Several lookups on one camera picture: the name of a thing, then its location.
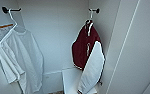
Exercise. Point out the white wardrobe door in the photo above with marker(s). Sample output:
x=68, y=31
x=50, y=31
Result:
x=131, y=60

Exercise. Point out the black hook rod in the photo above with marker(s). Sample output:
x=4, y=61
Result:
x=5, y=10
x=96, y=10

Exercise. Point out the orange wooden hanger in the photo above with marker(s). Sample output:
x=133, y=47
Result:
x=2, y=26

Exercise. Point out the white shirt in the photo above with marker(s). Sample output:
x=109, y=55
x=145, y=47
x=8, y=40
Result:
x=21, y=56

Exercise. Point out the red white jacket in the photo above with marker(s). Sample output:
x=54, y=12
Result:
x=81, y=46

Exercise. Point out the white wardrobe body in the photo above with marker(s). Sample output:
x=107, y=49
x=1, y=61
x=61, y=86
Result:
x=54, y=40

